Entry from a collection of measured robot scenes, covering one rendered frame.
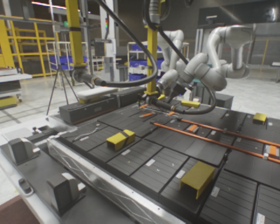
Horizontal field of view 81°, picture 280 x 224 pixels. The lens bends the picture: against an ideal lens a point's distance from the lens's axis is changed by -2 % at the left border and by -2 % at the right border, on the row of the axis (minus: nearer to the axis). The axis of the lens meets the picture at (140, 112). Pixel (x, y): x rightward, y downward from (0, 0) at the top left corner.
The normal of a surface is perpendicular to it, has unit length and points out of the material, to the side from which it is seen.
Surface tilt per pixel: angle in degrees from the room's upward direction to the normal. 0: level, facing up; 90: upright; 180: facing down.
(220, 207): 0
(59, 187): 90
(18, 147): 90
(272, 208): 0
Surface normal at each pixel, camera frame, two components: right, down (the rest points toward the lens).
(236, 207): 0.00, -0.94
